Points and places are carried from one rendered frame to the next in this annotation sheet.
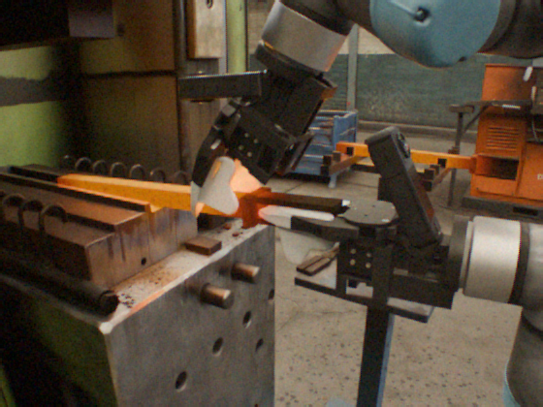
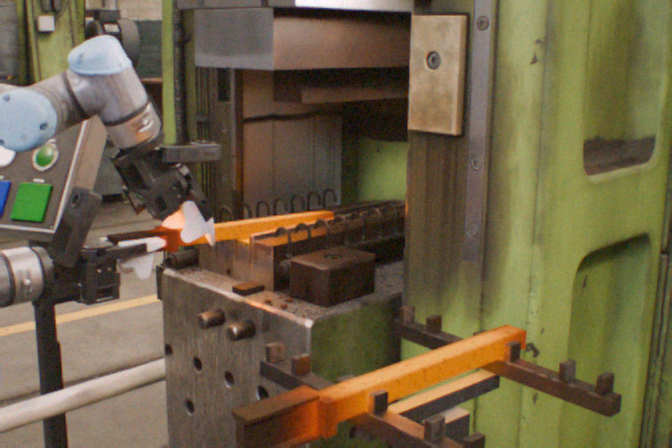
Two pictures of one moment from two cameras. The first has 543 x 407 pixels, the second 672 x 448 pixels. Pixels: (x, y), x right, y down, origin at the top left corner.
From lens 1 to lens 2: 1.53 m
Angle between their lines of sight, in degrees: 100
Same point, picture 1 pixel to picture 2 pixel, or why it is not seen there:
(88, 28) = (284, 96)
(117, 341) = (164, 284)
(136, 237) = (225, 250)
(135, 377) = (170, 319)
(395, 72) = not seen: outside the picture
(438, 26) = not seen: hidden behind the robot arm
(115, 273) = (211, 263)
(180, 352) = (198, 340)
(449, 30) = not seen: hidden behind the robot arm
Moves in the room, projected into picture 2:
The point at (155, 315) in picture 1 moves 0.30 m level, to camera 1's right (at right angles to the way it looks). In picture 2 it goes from (184, 292) to (90, 353)
